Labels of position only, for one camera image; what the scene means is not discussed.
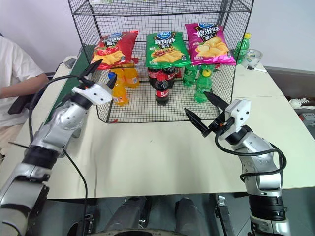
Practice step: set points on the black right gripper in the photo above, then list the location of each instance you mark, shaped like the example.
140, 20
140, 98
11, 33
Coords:
220, 124

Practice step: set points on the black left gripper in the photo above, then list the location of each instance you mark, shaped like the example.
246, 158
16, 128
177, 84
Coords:
85, 82

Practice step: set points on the person's bare forearm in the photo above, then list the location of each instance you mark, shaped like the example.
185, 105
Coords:
29, 84

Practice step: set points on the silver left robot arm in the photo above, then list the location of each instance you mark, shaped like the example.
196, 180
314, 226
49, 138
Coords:
61, 120

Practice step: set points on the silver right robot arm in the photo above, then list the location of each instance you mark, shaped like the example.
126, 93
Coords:
261, 159

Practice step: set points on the green conveyor belt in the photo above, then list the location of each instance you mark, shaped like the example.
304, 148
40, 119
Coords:
76, 66

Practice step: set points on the orange soda bottle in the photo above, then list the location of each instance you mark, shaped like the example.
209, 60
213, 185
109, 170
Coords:
131, 77
120, 73
120, 94

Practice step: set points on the green soda bottle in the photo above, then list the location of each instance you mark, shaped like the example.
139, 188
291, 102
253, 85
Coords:
203, 86
243, 46
190, 75

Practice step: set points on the red potato chip bag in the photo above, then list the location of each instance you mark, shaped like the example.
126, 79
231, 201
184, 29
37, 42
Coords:
113, 49

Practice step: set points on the cola bottle red label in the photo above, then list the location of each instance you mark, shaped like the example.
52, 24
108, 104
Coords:
152, 75
162, 92
171, 73

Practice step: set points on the white marker pen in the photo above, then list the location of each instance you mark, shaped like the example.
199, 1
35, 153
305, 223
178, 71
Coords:
258, 69

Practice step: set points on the green potato chip bag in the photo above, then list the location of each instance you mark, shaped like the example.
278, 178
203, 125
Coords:
165, 51

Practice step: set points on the purple potato chip bag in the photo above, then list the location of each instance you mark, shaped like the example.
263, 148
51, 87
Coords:
209, 44

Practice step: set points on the clear plastic bowl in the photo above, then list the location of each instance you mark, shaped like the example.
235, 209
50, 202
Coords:
254, 56

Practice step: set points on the green snack pack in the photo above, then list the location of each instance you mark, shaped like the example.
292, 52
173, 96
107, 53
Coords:
101, 2

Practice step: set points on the black chair armrest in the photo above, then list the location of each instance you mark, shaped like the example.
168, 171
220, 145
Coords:
21, 104

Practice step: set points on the person in white shirt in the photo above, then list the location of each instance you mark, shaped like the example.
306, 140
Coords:
14, 64

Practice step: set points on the white sneaker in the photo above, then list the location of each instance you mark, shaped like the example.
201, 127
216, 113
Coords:
299, 102

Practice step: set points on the grey box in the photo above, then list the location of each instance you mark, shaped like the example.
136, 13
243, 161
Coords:
307, 118

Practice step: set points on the dark rounded grey shape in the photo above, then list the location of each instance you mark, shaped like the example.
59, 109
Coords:
130, 211
189, 214

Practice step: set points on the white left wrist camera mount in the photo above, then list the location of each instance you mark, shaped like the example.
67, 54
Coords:
98, 94

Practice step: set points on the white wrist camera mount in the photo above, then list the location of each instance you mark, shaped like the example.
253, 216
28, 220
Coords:
98, 94
242, 110

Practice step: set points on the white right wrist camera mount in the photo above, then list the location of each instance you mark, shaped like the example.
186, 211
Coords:
242, 110

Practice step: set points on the black table bracket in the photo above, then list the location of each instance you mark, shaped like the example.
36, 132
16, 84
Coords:
225, 216

